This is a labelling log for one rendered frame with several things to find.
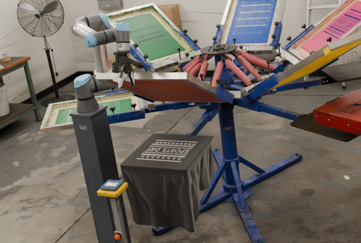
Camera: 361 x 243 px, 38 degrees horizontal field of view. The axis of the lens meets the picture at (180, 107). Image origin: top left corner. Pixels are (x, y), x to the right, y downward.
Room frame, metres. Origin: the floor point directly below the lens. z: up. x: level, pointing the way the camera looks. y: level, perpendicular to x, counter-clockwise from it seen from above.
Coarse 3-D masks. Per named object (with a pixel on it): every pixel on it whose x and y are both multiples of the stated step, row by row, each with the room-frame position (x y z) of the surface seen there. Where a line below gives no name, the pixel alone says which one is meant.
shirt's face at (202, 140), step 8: (152, 136) 3.30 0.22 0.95; (160, 136) 3.28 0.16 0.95; (168, 136) 3.26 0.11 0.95; (176, 136) 3.24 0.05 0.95; (184, 136) 3.22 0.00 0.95; (192, 136) 3.21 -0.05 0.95; (200, 136) 3.19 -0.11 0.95; (208, 136) 3.17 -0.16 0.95; (144, 144) 3.18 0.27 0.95; (200, 144) 3.06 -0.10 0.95; (136, 152) 3.07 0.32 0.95; (192, 152) 2.95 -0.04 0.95; (128, 160) 2.96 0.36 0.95; (136, 160) 2.95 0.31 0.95; (144, 160) 2.93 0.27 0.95; (152, 160) 2.92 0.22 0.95; (184, 160) 2.86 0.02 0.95; (192, 160) 2.84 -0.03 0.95; (176, 168) 2.76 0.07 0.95; (184, 168) 2.75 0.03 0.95
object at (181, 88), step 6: (156, 84) 2.95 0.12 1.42; (162, 84) 2.94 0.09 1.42; (168, 84) 2.92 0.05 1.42; (174, 84) 2.90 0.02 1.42; (180, 84) 2.88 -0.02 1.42; (186, 84) 2.87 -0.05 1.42; (168, 90) 3.11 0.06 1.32; (174, 90) 3.09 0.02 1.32; (180, 90) 3.07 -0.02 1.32; (186, 90) 3.05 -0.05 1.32; (192, 90) 3.03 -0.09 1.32; (198, 90) 3.01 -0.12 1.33; (180, 96) 3.28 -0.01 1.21; (186, 96) 3.25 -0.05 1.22; (192, 96) 3.23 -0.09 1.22; (198, 96) 3.21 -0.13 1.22; (204, 96) 3.19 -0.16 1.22; (210, 96) 3.17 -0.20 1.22
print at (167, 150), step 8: (152, 144) 3.16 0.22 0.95; (160, 144) 3.15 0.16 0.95; (168, 144) 3.13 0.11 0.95; (176, 144) 3.11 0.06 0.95; (184, 144) 3.09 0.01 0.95; (192, 144) 3.08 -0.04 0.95; (144, 152) 3.05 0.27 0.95; (152, 152) 3.04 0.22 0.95; (160, 152) 3.02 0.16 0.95; (168, 152) 3.00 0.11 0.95; (176, 152) 2.99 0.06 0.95; (184, 152) 2.97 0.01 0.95; (160, 160) 2.90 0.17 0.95; (168, 160) 2.89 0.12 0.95; (176, 160) 2.87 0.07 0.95
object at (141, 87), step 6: (126, 84) 3.05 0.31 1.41; (138, 84) 3.01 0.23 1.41; (144, 84) 2.99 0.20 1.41; (150, 84) 2.97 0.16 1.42; (132, 90) 3.23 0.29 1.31; (138, 90) 3.21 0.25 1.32; (144, 90) 3.19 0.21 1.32; (150, 90) 3.17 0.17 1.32; (156, 90) 3.15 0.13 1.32; (162, 90) 3.13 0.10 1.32; (150, 96) 3.39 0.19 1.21; (156, 96) 3.37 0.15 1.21; (162, 96) 3.34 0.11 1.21; (168, 96) 3.32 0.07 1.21; (174, 96) 3.30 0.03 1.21
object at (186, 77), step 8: (104, 80) 2.98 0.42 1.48; (112, 80) 2.95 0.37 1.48; (136, 80) 2.88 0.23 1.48; (144, 80) 2.86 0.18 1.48; (152, 80) 2.84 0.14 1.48; (160, 80) 2.82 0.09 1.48; (168, 80) 2.80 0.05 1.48; (176, 80) 2.78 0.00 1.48; (184, 80) 2.75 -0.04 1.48; (192, 80) 2.79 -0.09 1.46; (200, 80) 2.89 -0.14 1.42; (120, 88) 3.19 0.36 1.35; (200, 88) 2.94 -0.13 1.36; (208, 88) 2.99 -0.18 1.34; (144, 96) 3.41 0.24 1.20
